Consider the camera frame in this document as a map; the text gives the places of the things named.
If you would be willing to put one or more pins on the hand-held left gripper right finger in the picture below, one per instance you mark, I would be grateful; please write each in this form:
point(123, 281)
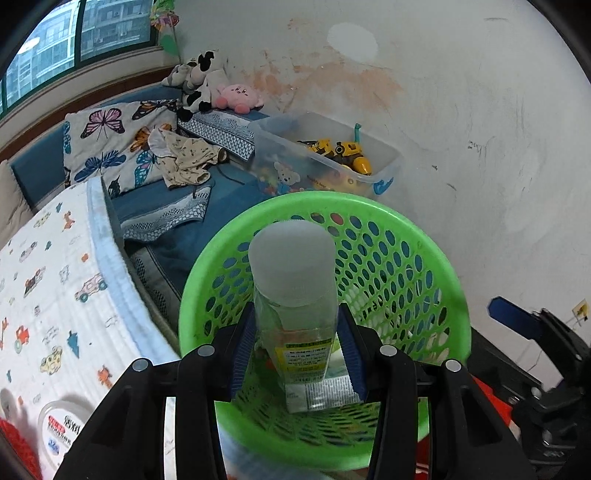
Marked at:
point(353, 355)

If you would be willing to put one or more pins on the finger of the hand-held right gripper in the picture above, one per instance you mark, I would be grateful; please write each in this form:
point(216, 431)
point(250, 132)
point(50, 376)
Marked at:
point(515, 316)
point(503, 364)

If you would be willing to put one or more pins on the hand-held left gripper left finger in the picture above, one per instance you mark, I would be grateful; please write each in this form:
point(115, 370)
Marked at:
point(242, 353)

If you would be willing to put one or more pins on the white milk carton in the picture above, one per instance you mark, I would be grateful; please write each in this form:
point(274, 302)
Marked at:
point(341, 387)

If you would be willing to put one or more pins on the green plastic basket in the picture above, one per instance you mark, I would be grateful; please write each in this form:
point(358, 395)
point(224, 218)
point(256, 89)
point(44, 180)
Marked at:
point(392, 277)

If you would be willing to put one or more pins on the clear plastic bottle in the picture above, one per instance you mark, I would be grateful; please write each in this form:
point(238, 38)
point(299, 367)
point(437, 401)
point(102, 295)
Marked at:
point(291, 277)

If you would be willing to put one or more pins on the red mesh foil wrapper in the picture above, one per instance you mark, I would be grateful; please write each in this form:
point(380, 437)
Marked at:
point(18, 452)

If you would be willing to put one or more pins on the grey patterned cloth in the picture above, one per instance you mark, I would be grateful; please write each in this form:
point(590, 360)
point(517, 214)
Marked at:
point(166, 217)

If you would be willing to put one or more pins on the white round lidded tub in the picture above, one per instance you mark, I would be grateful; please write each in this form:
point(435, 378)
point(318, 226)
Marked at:
point(62, 429)

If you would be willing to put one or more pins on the beige printed child garment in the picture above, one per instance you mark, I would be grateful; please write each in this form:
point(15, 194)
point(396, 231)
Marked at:
point(189, 159)

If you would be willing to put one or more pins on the yellow toy excavator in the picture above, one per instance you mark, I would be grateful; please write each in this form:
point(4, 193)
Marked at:
point(344, 152)

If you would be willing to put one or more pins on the clear storage box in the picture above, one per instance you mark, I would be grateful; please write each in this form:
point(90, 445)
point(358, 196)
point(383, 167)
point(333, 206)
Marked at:
point(323, 134)

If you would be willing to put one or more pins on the large butterfly pillow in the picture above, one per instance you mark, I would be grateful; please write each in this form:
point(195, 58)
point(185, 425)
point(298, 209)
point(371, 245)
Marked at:
point(106, 138)

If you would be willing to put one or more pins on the pink plush toy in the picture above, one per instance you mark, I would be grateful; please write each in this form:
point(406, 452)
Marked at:
point(238, 97)

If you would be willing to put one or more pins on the black white cow plush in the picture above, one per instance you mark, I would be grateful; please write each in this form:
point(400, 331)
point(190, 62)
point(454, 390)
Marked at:
point(201, 87)

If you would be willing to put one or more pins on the blue sofa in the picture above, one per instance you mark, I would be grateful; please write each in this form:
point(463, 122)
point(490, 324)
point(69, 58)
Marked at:
point(41, 166)

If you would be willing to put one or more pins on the beige cushion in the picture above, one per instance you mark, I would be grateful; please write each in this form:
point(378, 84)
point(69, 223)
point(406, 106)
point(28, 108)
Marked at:
point(11, 198)

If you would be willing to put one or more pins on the grey plush toy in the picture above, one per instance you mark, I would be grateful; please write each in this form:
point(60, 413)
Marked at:
point(178, 76)

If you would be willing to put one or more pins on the colourful pinwheel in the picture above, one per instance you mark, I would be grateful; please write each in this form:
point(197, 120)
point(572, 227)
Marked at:
point(167, 27)

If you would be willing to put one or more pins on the window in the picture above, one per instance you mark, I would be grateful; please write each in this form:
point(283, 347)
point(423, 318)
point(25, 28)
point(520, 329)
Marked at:
point(55, 41)

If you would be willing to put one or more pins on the wall socket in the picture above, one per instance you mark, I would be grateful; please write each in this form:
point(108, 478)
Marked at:
point(582, 310)

